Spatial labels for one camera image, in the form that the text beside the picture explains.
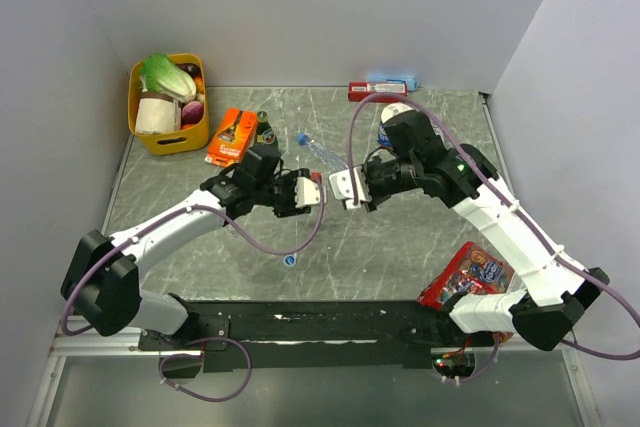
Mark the light blue packet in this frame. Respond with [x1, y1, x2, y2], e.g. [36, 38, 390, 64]
[366, 74, 419, 92]

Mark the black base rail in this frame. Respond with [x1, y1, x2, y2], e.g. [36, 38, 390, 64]
[138, 300, 494, 373]

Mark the white paper wrapped package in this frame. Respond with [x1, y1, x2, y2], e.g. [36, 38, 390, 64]
[135, 91, 181, 135]

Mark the orange razor box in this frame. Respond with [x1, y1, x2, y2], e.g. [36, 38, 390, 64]
[204, 108, 258, 167]

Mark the toy napa cabbage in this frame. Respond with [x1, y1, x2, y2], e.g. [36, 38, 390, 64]
[139, 53, 197, 104]

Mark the red snack bag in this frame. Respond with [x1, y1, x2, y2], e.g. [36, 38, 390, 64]
[416, 241, 521, 311]

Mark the small clear glass cup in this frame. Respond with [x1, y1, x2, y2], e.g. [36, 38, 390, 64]
[226, 225, 238, 237]

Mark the red rectangular box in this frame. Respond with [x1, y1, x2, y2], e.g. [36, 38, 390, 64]
[347, 82, 408, 103]

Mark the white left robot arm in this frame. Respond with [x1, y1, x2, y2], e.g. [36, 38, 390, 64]
[60, 145, 325, 349]

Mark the red onion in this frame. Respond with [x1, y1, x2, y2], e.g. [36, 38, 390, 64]
[181, 100, 204, 127]

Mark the clear plastic bottle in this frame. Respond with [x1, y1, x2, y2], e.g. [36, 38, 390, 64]
[300, 134, 347, 173]

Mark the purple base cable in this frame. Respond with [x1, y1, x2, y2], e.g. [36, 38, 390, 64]
[158, 336, 253, 403]

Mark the yellow plastic basket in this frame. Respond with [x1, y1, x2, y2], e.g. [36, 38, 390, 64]
[128, 54, 210, 155]

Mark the green glass bottle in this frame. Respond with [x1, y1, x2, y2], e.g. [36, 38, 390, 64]
[255, 111, 279, 149]

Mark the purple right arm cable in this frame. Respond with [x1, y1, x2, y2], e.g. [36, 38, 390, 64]
[348, 93, 640, 361]

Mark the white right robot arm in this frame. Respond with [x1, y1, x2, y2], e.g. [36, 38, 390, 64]
[351, 102, 610, 351]

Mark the toilet paper roll blue wrapper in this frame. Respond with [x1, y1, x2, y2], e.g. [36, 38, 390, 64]
[376, 102, 411, 146]

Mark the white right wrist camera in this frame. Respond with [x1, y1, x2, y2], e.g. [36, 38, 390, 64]
[329, 165, 372, 211]

